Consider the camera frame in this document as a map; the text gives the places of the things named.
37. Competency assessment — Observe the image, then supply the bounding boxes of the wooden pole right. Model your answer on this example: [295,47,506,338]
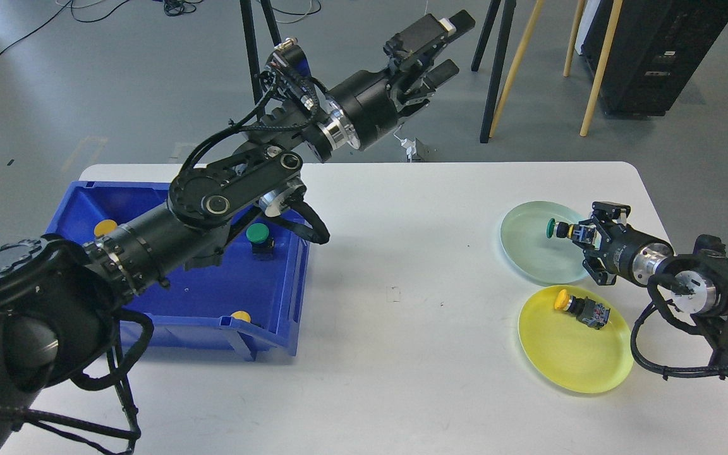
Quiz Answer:
[563,1,624,137]

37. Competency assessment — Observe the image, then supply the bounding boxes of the black tripod leg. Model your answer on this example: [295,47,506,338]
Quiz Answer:
[470,1,518,144]
[239,0,282,105]

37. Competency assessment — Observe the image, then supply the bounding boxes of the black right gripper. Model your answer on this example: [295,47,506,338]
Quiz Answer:
[579,202,675,288]

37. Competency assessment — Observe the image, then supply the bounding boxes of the yellow button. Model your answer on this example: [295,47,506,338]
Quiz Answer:
[554,289,610,329]
[93,219,119,238]

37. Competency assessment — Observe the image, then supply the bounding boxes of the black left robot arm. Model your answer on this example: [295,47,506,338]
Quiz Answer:
[0,9,476,454]

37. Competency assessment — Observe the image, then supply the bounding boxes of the light green plate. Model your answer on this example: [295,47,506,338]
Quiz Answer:
[498,201,588,285]

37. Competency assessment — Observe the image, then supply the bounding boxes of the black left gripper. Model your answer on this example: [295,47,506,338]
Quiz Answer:
[327,9,476,150]

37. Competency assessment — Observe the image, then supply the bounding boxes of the wooden pole left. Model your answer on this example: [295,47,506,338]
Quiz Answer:
[488,1,545,139]

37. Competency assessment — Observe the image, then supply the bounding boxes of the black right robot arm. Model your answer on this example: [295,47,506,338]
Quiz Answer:
[548,202,728,379]

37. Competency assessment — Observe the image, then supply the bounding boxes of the yellow button front edge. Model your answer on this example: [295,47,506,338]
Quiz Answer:
[230,310,252,324]

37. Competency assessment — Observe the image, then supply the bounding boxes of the black tripod leg left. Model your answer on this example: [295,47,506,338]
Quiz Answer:
[239,0,282,105]

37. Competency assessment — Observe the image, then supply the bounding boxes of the yellow plate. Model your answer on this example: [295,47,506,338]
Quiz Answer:
[517,285,634,394]

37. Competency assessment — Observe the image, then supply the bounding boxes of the green button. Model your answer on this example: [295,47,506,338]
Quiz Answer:
[545,218,597,244]
[245,222,276,261]

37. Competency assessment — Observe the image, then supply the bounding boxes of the black cabinet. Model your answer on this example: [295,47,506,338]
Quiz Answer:
[599,1,728,118]

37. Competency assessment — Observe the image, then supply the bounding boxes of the white power adapter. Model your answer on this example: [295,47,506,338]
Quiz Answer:
[401,138,428,163]

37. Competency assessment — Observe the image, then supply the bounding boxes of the blue plastic bin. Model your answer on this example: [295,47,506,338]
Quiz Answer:
[47,181,310,361]

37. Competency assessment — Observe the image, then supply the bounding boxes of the black tripod leg right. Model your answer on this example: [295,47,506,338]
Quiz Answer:
[470,1,518,144]

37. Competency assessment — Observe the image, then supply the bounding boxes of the black floor cables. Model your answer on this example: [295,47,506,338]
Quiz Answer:
[0,0,324,102]

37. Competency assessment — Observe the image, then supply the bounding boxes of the wooden pole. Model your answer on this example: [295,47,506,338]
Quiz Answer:
[488,1,545,139]
[563,1,624,137]

